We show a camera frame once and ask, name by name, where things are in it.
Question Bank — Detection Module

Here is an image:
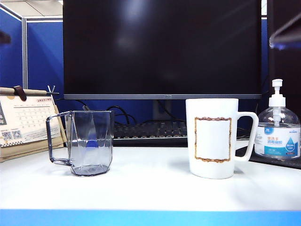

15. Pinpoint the black cable with ferrite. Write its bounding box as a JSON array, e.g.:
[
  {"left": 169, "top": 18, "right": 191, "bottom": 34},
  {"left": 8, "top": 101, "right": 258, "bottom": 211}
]
[{"left": 77, "top": 99, "right": 95, "bottom": 112}]

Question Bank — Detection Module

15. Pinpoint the beige wooden pen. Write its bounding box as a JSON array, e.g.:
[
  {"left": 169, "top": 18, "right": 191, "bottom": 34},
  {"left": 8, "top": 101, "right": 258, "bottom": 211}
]
[{"left": 0, "top": 87, "right": 48, "bottom": 96}]

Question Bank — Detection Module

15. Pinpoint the silver monitor stand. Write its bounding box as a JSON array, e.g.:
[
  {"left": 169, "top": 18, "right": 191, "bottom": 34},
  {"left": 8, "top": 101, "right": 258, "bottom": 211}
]
[{"left": 152, "top": 99, "right": 174, "bottom": 121}]

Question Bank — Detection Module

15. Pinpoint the brown leather pen loop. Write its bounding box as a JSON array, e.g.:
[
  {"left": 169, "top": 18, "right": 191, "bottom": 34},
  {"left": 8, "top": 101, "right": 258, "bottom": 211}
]
[{"left": 13, "top": 85, "right": 27, "bottom": 102}]

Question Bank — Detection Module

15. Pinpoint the black HSD monitor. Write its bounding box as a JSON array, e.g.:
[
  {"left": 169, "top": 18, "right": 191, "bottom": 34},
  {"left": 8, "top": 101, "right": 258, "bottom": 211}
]
[{"left": 267, "top": 0, "right": 301, "bottom": 111}]

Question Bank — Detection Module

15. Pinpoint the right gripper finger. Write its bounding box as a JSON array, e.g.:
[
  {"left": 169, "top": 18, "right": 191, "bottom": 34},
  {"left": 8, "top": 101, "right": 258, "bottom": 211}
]
[{"left": 269, "top": 14, "right": 301, "bottom": 51}]

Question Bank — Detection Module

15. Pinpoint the black keyboard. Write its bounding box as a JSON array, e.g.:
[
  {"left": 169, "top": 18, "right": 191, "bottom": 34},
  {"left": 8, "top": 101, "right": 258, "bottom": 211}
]
[{"left": 112, "top": 120, "right": 189, "bottom": 144}]

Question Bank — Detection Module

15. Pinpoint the beige desk calendar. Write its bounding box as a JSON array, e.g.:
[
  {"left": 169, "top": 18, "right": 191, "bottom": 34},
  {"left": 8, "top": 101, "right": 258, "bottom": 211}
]
[{"left": 0, "top": 94, "right": 68, "bottom": 163}]

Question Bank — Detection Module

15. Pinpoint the white ceramic mug gold frame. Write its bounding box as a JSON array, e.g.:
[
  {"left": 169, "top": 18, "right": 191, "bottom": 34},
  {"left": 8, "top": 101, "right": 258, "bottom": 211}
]
[{"left": 185, "top": 98, "right": 259, "bottom": 179}]

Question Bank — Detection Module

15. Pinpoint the transparent faceted plastic cup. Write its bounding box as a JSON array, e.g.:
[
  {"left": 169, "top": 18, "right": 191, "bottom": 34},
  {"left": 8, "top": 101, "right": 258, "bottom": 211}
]
[{"left": 46, "top": 110, "right": 115, "bottom": 177}]

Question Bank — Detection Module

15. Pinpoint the small metal clip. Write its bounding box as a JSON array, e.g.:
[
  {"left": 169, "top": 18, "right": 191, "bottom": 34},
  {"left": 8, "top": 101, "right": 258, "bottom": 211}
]
[{"left": 46, "top": 85, "right": 60, "bottom": 97}]

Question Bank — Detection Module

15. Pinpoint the looped black cable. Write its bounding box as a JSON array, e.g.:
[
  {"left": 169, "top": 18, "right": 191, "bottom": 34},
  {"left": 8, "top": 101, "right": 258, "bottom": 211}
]
[{"left": 107, "top": 105, "right": 137, "bottom": 125}]

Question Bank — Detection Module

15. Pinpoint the black desk mat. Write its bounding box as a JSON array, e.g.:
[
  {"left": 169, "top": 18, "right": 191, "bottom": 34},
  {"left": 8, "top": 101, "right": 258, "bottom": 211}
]
[{"left": 235, "top": 140, "right": 301, "bottom": 170}]

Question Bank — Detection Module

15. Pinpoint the clear hand sanitizer pump bottle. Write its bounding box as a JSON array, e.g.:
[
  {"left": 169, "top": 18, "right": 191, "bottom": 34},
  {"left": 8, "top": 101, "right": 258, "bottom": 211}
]
[{"left": 254, "top": 79, "right": 301, "bottom": 162}]

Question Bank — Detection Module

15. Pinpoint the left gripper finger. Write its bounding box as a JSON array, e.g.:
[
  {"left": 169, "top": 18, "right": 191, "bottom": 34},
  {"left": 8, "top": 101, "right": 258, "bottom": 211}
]
[{"left": 0, "top": 30, "right": 12, "bottom": 45}]

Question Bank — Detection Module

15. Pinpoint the large black AOC monitor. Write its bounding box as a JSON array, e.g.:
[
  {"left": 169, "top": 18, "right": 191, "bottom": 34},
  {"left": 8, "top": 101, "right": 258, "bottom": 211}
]
[{"left": 63, "top": 0, "right": 263, "bottom": 100}]

